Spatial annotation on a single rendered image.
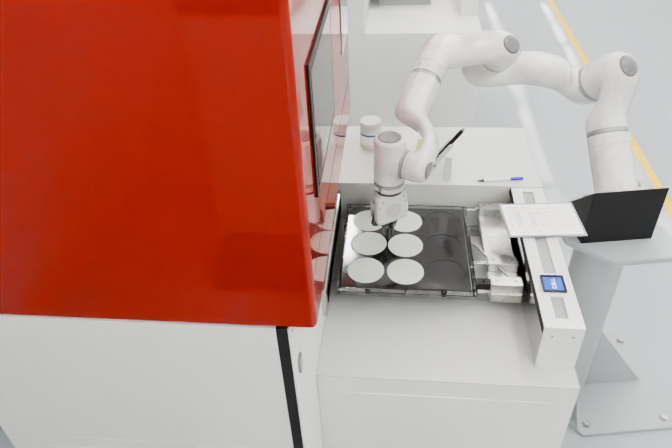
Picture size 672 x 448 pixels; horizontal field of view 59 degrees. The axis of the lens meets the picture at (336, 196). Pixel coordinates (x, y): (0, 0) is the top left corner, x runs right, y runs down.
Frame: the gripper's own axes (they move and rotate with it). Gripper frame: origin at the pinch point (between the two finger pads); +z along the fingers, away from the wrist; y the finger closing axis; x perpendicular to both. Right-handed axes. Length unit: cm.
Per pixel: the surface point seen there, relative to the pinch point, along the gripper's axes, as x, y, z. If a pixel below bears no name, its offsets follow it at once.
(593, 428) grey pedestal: -41, 64, 91
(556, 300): -46, 20, -3
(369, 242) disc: 0.2, -6.1, 2.1
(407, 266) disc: -13.6, -1.8, 2.2
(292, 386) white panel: -45, -48, -13
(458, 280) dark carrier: -24.6, 7.3, 2.2
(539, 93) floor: 174, 229, 92
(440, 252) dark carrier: -13.1, 9.4, 2.2
